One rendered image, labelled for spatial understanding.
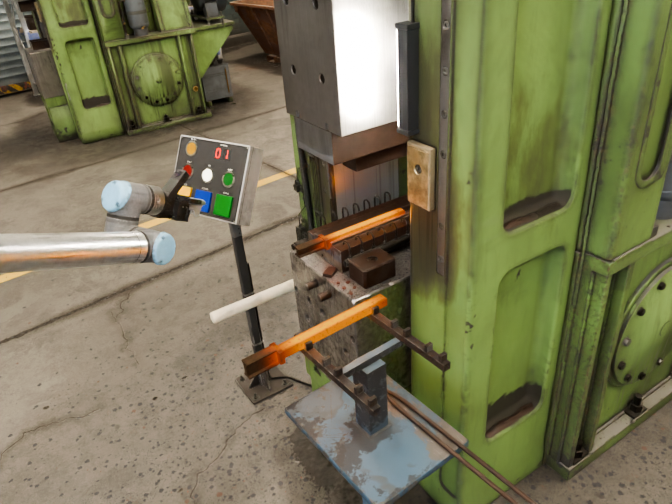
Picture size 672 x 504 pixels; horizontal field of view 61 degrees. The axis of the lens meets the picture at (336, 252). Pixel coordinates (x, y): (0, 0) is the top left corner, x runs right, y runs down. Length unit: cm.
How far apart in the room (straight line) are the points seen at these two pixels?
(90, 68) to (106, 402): 422
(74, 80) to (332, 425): 532
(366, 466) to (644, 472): 134
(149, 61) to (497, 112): 536
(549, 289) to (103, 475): 185
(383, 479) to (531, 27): 111
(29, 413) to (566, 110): 256
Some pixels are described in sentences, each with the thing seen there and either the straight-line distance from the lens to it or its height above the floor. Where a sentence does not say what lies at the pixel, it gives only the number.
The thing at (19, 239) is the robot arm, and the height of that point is 132.
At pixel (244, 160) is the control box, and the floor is 115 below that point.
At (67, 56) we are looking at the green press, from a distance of 638.
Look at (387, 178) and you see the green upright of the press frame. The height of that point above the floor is 103.
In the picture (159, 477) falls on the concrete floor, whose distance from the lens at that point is 253.
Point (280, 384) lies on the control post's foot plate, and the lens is 273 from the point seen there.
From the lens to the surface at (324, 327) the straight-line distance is 142.
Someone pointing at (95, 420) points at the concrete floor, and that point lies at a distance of 287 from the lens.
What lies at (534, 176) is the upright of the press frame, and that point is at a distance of 163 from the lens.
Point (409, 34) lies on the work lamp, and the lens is 141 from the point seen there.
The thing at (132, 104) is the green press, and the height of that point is 31.
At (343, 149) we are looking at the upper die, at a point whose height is 131.
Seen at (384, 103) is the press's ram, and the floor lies 142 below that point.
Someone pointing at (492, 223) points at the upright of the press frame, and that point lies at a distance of 147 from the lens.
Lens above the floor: 187
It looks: 31 degrees down
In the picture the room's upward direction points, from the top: 5 degrees counter-clockwise
